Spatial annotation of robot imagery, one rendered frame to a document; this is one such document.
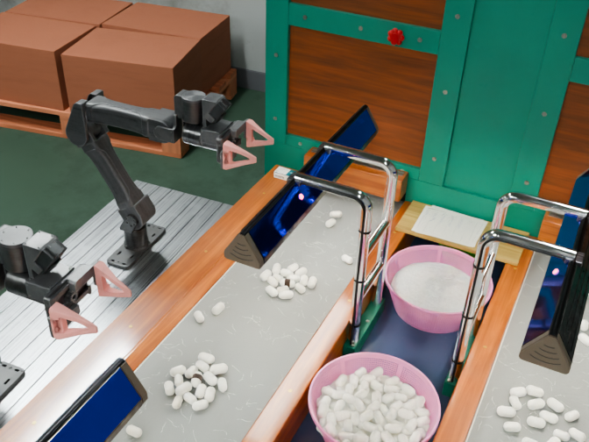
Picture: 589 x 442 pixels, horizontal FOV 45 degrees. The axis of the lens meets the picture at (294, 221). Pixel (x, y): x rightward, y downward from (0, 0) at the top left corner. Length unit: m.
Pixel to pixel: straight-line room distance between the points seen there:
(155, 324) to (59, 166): 2.26
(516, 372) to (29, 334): 1.13
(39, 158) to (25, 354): 2.24
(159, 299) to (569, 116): 1.08
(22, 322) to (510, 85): 1.33
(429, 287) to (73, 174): 2.31
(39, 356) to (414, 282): 0.92
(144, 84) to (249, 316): 2.18
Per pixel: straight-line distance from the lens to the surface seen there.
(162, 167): 3.70
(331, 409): 1.52
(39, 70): 3.98
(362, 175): 2.01
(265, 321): 1.67
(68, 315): 1.20
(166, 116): 1.74
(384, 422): 1.51
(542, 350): 1.21
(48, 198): 3.57
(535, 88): 1.85
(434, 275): 1.85
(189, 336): 1.64
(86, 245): 2.07
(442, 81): 1.89
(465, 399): 1.53
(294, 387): 1.50
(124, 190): 1.91
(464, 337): 1.54
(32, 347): 1.79
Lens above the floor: 1.88
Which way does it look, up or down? 35 degrees down
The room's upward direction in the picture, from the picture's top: 2 degrees clockwise
